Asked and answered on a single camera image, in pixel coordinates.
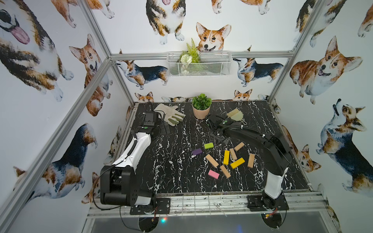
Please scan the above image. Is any green block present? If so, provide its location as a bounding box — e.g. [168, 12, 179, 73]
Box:
[204, 142, 214, 150]

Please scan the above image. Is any wooden block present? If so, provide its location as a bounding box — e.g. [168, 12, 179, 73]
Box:
[205, 154, 219, 168]
[234, 142, 245, 151]
[229, 148, 237, 161]
[220, 165, 231, 179]
[247, 153, 255, 168]

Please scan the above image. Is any purple block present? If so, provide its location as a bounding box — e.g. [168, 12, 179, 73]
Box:
[192, 148, 203, 155]

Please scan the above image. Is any pink block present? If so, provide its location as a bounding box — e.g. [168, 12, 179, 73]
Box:
[208, 170, 220, 180]

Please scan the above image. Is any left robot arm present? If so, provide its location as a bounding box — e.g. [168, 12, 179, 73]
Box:
[99, 102, 169, 211]

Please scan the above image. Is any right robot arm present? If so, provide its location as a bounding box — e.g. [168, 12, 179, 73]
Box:
[205, 114, 292, 210]

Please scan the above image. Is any green dustpan brush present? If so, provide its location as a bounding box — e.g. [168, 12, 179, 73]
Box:
[227, 108, 247, 125]

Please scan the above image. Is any beige work glove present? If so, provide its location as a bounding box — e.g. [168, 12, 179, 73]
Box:
[154, 103, 185, 126]

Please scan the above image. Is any potted green plant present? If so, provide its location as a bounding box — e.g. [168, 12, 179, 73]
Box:
[192, 93, 212, 119]

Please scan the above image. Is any slanted yellow block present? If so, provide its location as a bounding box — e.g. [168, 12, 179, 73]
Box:
[230, 158, 245, 169]

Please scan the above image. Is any wooden block bottom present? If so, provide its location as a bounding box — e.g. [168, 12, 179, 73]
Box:
[220, 165, 231, 179]

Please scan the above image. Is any fern with white flower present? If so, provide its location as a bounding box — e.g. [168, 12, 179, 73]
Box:
[178, 39, 202, 75]

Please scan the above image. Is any white wire basket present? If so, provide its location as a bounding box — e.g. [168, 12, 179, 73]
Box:
[167, 52, 233, 77]

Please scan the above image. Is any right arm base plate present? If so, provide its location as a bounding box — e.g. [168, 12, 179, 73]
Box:
[246, 193, 289, 212]

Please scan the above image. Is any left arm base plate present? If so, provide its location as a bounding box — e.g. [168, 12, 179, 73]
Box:
[130, 198, 171, 215]

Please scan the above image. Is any aluminium front rail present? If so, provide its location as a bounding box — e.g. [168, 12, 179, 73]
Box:
[87, 192, 327, 219]

